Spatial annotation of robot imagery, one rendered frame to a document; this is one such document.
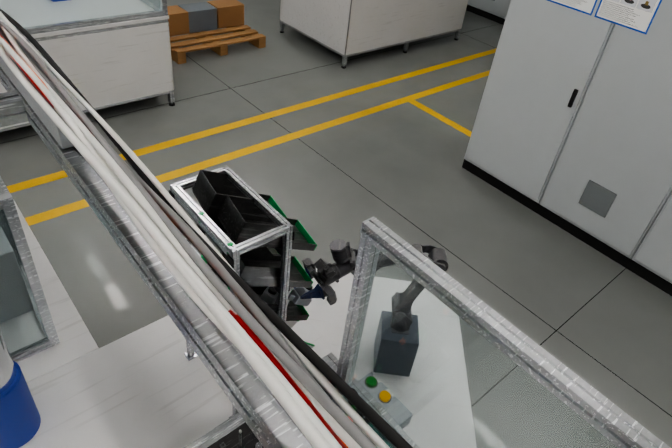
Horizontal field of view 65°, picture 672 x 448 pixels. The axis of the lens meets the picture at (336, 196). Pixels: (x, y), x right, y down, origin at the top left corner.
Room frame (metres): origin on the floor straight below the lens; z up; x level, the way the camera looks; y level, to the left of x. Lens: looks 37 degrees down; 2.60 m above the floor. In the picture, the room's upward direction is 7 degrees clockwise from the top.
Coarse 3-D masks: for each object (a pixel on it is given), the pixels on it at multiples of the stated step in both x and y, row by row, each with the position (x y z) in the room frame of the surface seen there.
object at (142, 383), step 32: (160, 320) 1.36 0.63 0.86; (96, 352) 1.18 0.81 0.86; (128, 352) 1.19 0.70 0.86; (160, 352) 1.21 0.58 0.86; (320, 352) 1.31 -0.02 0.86; (32, 384) 1.02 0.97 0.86; (64, 384) 1.03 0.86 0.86; (96, 384) 1.05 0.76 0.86; (128, 384) 1.06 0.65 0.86; (160, 384) 1.08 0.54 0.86; (192, 384) 1.10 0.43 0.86; (64, 416) 0.92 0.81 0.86; (96, 416) 0.93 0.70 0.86; (128, 416) 0.95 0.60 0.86; (160, 416) 0.96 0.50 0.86; (192, 416) 0.98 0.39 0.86; (224, 416) 0.99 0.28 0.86
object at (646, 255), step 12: (660, 216) 3.04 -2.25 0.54; (660, 228) 3.01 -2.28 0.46; (648, 240) 3.03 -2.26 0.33; (660, 240) 2.98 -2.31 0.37; (636, 252) 3.06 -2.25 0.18; (648, 252) 3.00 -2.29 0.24; (660, 252) 2.95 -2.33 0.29; (636, 264) 3.04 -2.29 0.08; (648, 264) 2.97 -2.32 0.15; (660, 264) 2.93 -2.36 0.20; (648, 276) 2.97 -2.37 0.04; (660, 276) 2.91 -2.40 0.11; (660, 288) 2.89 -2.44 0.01
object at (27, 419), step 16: (16, 368) 0.90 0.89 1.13; (16, 384) 0.85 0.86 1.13; (0, 400) 0.80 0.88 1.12; (16, 400) 0.83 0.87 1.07; (32, 400) 0.89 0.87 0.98; (0, 416) 0.79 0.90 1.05; (16, 416) 0.82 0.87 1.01; (32, 416) 0.86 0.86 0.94; (0, 432) 0.78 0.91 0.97; (16, 432) 0.80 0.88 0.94; (32, 432) 0.84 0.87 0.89
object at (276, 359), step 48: (0, 48) 0.89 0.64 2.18; (48, 96) 0.72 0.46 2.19; (96, 144) 0.60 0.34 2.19; (144, 192) 0.51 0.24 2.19; (192, 240) 0.45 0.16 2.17; (192, 288) 0.38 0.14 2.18; (240, 288) 0.39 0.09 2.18; (240, 336) 0.32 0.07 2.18; (288, 336) 0.33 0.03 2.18; (288, 384) 0.28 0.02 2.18; (336, 384) 0.29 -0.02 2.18; (336, 432) 0.24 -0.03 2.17; (384, 432) 0.25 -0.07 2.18
